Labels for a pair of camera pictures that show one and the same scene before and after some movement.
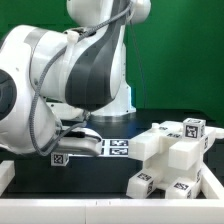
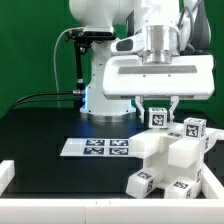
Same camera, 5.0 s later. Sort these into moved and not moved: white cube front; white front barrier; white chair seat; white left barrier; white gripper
Moved: white gripper
Not moved: white front barrier; white chair seat; white left barrier; white cube front
